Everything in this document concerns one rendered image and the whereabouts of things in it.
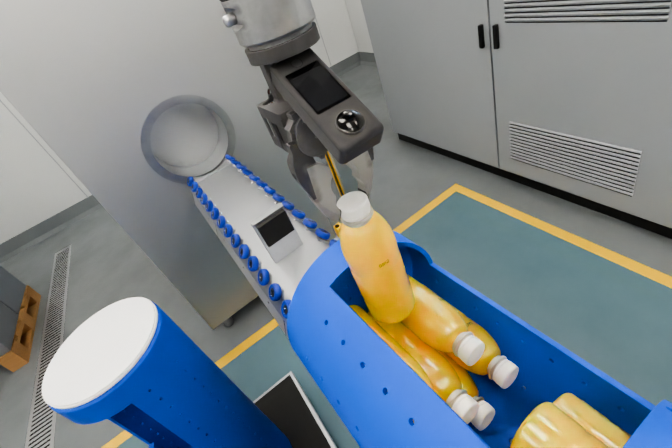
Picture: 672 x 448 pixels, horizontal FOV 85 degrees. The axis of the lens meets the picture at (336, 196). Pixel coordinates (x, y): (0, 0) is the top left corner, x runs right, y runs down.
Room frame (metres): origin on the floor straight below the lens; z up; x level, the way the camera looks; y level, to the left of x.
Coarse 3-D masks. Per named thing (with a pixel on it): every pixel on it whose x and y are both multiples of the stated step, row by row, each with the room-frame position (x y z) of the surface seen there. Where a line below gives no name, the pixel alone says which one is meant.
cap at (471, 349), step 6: (462, 342) 0.28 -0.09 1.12; (468, 342) 0.27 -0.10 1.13; (474, 342) 0.27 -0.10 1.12; (480, 342) 0.27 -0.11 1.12; (462, 348) 0.27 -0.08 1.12; (468, 348) 0.27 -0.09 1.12; (474, 348) 0.26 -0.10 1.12; (480, 348) 0.27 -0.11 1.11; (462, 354) 0.27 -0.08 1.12; (468, 354) 0.26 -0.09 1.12; (474, 354) 0.26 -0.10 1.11; (480, 354) 0.27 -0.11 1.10; (462, 360) 0.26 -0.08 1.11; (468, 360) 0.26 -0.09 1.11; (474, 360) 0.26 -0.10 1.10
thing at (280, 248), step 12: (264, 216) 0.83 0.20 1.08; (276, 216) 0.82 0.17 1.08; (288, 216) 0.85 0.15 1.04; (264, 228) 0.80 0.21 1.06; (276, 228) 0.81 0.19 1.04; (288, 228) 0.83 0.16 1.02; (264, 240) 0.81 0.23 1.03; (276, 240) 0.81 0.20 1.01; (288, 240) 0.84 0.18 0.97; (300, 240) 0.85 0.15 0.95; (276, 252) 0.82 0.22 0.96; (288, 252) 0.83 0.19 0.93
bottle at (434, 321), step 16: (416, 288) 0.38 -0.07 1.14; (416, 304) 0.35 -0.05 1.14; (432, 304) 0.34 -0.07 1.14; (448, 304) 0.34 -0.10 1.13; (416, 320) 0.33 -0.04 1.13; (432, 320) 0.32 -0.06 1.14; (448, 320) 0.31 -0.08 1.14; (432, 336) 0.30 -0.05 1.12; (448, 336) 0.29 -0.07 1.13; (464, 336) 0.28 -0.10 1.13; (448, 352) 0.29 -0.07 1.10
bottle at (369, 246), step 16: (352, 224) 0.33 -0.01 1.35; (368, 224) 0.33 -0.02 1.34; (384, 224) 0.34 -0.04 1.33; (352, 240) 0.33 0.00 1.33; (368, 240) 0.32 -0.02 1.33; (384, 240) 0.32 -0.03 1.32; (352, 256) 0.33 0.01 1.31; (368, 256) 0.32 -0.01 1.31; (384, 256) 0.32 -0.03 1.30; (400, 256) 0.34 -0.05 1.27; (352, 272) 0.34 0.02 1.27; (368, 272) 0.32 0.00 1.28; (384, 272) 0.32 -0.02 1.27; (400, 272) 0.33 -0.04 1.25; (368, 288) 0.32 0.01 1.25; (384, 288) 0.32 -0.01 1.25; (400, 288) 0.32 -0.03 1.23; (368, 304) 0.34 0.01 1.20; (384, 304) 0.32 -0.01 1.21; (400, 304) 0.32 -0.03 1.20; (384, 320) 0.32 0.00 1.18; (400, 320) 0.32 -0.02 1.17
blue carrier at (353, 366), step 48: (336, 288) 0.43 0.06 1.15; (432, 288) 0.44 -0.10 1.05; (288, 336) 0.39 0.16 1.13; (336, 336) 0.30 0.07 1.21; (528, 336) 0.27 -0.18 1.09; (336, 384) 0.26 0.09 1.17; (384, 384) 0.22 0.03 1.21; (480, 384) 0.28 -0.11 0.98; (528, 384) 0.24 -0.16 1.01; (576, 384) 0.20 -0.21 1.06; (384, 432) 0.18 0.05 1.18; (432, 432) 0.16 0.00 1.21; (480, 432) 0.23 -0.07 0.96
